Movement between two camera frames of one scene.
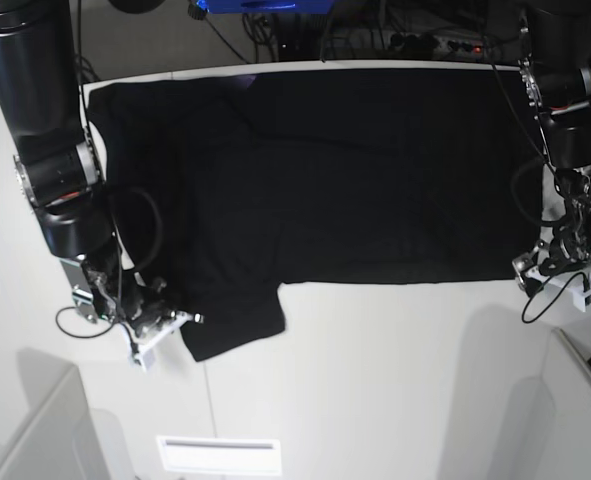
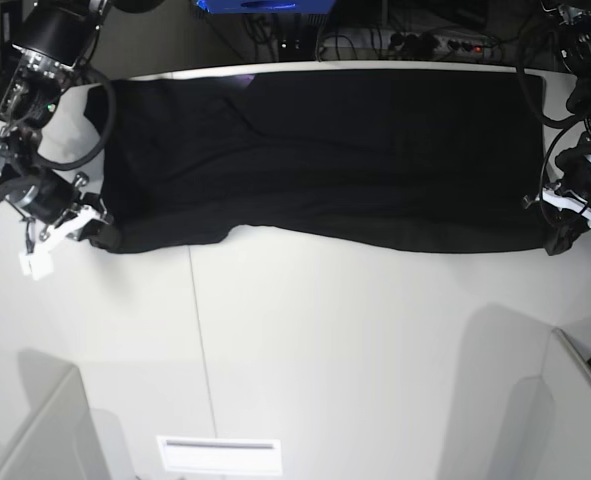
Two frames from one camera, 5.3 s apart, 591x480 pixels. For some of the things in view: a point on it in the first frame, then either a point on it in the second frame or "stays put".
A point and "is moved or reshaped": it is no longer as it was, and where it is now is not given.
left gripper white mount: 142,310 -> 37,262
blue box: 266,6 stays put
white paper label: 225,455 stays put
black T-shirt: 222,189 is moved or reshaped
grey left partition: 59,440 stays put
